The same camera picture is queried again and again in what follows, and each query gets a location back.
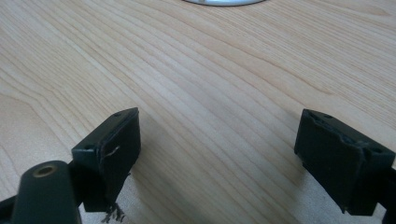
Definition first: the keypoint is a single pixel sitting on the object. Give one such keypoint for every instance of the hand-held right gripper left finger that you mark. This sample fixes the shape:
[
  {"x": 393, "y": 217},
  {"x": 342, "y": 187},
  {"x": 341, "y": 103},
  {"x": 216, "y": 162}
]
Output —
[{"x": 115, "y": 161}]

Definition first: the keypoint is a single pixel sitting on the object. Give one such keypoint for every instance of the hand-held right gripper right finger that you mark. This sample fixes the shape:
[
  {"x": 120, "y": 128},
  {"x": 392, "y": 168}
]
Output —
[{"x": 339, "y": 168}]

